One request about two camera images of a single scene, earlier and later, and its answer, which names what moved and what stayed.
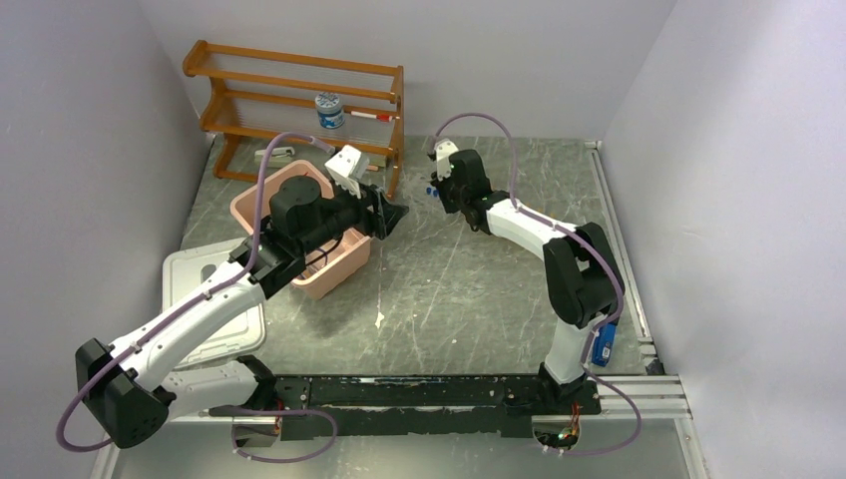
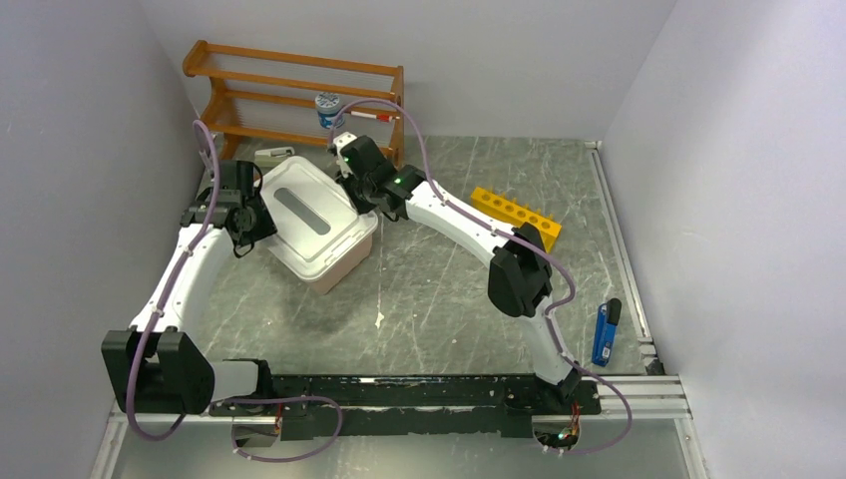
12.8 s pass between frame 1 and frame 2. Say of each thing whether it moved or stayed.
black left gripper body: moved
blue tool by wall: stayed
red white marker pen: stayed
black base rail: stayed
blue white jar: stayed
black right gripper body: moved
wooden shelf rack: stayed
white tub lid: moved
